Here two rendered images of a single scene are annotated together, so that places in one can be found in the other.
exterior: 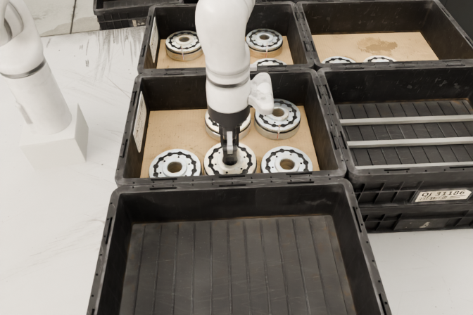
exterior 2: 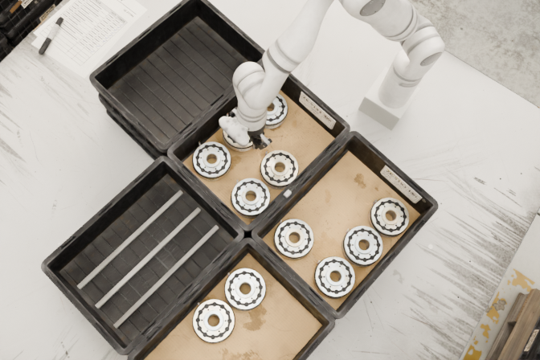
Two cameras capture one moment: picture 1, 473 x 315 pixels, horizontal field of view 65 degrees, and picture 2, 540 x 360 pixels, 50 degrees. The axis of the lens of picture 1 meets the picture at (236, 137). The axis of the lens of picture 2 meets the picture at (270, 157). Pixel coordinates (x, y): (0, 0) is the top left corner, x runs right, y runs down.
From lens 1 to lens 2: 129 cm
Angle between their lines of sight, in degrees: 56
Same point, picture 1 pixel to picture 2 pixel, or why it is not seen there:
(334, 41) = (284, 346)
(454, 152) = (118, 272)
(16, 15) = (407, 50)
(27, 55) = (401, 62)
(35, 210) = (343, 64)
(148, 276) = (228, 59)
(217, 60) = not seen: hidden behind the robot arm
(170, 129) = (309, 139)
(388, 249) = not seen: hidden behind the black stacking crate
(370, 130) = (185, 247)
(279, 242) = (182, 120)
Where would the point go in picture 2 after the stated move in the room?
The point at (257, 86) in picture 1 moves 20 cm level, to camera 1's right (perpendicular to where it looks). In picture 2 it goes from (238, 128) to (173, 181)
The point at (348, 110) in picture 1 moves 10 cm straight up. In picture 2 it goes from (212, 255) to (210, 248)
